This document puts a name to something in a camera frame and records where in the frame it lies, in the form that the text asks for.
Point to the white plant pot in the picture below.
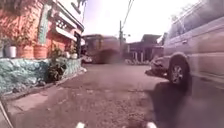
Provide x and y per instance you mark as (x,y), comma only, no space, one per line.
(10,52)

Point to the bush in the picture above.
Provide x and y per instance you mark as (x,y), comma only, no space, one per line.
(56,66)

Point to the dark building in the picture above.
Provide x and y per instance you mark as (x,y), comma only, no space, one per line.
(145,46)

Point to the orange plant pot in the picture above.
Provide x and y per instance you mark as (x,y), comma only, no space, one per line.
(40,52)
(26,52)

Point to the silver car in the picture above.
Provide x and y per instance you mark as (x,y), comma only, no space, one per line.
(200,46)

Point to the orange building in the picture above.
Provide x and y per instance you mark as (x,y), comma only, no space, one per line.
(30,30)

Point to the grey asphalt road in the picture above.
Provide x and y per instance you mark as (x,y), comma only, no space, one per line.
(110,93)

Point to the pole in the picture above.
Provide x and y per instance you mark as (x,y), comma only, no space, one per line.
(120,36)

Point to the concrete kerb strip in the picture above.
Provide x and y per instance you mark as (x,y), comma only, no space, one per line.
(28,100)

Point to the robot's own part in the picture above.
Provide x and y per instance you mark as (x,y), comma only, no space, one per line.
(151,125)
(80,125)

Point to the green stone wall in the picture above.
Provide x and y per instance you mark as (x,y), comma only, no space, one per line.
(20,73)

